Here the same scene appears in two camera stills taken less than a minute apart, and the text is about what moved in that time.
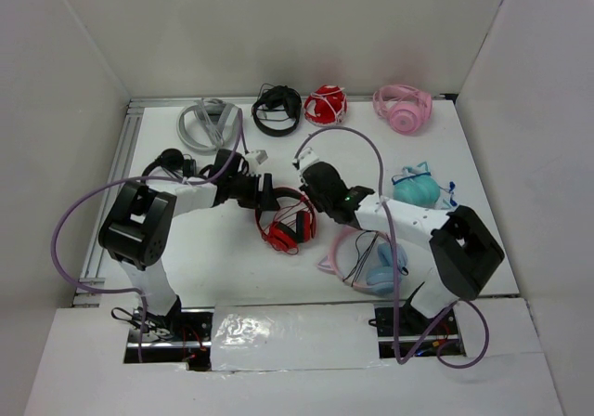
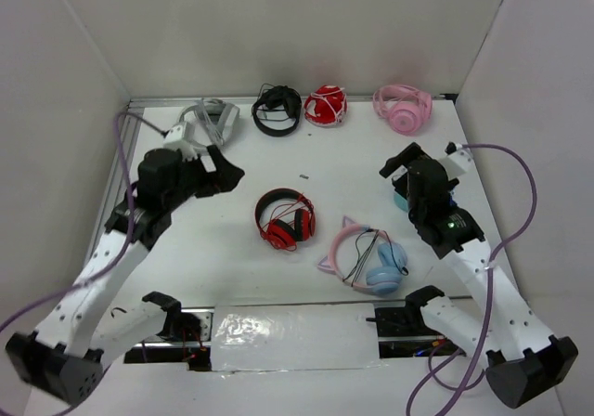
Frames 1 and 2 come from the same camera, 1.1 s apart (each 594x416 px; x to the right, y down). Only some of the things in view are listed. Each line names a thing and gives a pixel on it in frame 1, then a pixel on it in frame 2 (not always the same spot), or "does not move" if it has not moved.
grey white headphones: x=208 y=125 does not move
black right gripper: x=310 y=192 -> x=393 y=163
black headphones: x=277 y=97 does not move
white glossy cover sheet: x=294 y=336 does not move
